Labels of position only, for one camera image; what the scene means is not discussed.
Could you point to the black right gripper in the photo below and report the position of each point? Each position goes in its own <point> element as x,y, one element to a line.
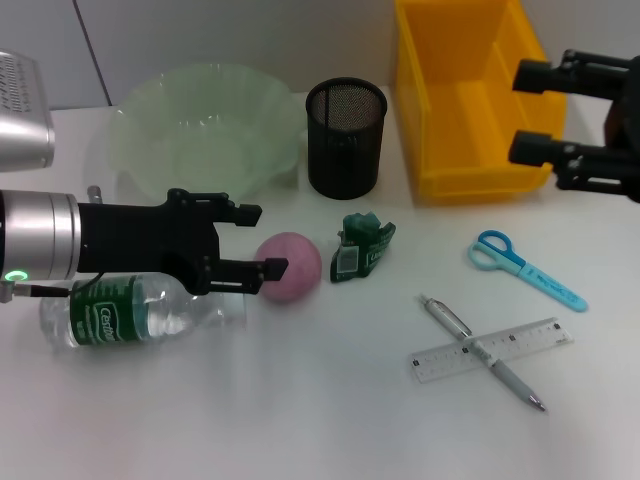
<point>627,120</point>

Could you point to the black mesh pen holder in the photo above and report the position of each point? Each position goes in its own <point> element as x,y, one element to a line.
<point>345,150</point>

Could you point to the blue scissors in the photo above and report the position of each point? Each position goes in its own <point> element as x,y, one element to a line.
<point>540,277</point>

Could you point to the clear green-label water bottle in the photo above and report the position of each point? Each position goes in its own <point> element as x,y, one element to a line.
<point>125,320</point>

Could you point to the pink peach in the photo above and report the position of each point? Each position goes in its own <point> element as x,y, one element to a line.
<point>302,260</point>

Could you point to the green plastic wrapper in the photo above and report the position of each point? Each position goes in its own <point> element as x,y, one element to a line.
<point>357,250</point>

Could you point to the yellow plastic bin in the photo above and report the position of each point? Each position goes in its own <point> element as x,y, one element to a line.
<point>450,125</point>

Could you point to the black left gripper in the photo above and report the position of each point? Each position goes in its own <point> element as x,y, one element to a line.
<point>135,235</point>

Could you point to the transparent plastic ruler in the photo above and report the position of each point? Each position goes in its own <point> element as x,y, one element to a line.
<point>525,340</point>

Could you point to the silver grey pen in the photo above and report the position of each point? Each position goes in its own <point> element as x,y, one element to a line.
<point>450,320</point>

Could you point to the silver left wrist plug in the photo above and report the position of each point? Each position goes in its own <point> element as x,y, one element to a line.
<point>95,195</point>

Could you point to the green glass fruit plate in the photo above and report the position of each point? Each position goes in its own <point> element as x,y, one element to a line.
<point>200,140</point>

